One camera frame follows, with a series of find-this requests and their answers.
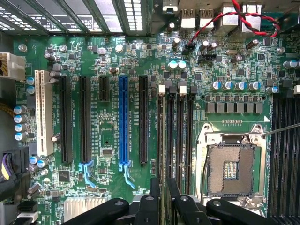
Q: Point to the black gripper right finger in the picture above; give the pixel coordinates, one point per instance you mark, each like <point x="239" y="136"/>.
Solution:
<point x="187" y="211"/>

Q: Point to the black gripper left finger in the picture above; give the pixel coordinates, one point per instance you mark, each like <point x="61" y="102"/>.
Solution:
<point x="145" y="211"/>

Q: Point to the black ram slot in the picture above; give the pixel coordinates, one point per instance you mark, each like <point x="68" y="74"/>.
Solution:
<point x="191" y="136"/>
<point x="181" y="136"/>
<point x="159" y="136"/>
<point x="286" y="154"/>
<point x="295" y="154"/>
<point x="171" y="136"/>
<point x="275" y="154"/>

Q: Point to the thin metal locking lever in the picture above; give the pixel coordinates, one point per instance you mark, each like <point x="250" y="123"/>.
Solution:
<point x="204" y="178"/>
<point x="281" y="130"/>

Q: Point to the cpu socket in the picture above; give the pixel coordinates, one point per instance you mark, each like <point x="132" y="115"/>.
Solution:
<point x="230" y="168"/>

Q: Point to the silver finned heat sink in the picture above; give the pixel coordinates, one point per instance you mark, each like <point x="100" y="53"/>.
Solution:
<point x="79" y="206"/>

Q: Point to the long black expansion slot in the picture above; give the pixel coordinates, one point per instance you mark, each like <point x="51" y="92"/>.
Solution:
<point x="65" y="119"/>
<point x="143" y="119"/>

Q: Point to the blue expansion slot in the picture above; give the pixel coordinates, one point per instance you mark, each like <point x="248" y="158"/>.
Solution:
<point x="123" y="119"/>

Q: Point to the black slot with blue clip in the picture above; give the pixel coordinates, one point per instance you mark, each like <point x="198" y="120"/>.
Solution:
<point x="84" y="119"/>

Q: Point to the small black plug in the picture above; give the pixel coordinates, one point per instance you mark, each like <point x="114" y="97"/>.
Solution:
<point x="28" y="206"/>

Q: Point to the white labelled plug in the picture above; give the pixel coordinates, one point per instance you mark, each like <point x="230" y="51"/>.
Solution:
<point x="27" y="218"/>

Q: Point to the short black expansion slot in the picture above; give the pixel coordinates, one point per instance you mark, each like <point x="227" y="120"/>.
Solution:
<point x="104" y="89"/>

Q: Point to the white expansion slot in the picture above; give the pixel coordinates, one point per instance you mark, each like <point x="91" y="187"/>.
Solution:
<point x="43" y="112"/>

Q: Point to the green motherboard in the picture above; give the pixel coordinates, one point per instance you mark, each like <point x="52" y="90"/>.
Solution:
<point x="140" y="61"/>

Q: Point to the black and grey pc case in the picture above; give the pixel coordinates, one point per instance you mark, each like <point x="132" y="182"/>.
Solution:
<point x="154" y="21"/>

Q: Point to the white power connector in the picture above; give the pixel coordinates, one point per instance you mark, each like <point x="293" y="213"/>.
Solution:
<point x="12" y="66"/>

